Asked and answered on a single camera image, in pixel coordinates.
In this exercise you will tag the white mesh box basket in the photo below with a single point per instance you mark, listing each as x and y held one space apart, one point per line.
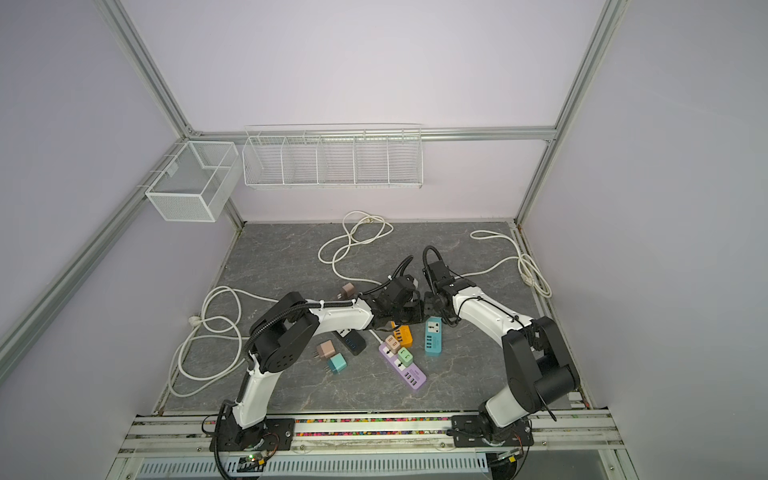
197 182

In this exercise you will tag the white wire rack basket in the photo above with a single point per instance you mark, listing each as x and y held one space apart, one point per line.
384 155

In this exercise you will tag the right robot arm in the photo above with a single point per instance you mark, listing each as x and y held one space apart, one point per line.
539 368

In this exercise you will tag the orange power strip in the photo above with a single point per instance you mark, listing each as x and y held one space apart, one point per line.
402 333

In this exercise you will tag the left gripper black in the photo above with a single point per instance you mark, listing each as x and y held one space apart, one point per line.
419 312

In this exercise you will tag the teal plug adapter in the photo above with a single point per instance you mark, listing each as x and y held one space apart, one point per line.
337 363

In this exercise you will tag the teal power strip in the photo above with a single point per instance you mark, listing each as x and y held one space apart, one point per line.
433 337

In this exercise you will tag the black power strip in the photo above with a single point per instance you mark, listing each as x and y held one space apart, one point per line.
353 341

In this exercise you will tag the green adapter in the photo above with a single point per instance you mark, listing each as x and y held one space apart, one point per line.
404 358

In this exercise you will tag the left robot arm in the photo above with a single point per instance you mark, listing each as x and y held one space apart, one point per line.
281 335

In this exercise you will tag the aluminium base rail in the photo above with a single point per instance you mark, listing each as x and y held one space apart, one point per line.
359 445

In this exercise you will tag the purple power strip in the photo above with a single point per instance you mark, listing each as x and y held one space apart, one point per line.
413 376

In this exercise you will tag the pink adapter orange strip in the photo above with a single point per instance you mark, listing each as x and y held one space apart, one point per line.
348 290

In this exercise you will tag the pink plug adapter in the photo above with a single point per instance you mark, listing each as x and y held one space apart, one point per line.
326 350

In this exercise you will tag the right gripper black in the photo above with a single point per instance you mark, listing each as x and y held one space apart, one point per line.
428 302

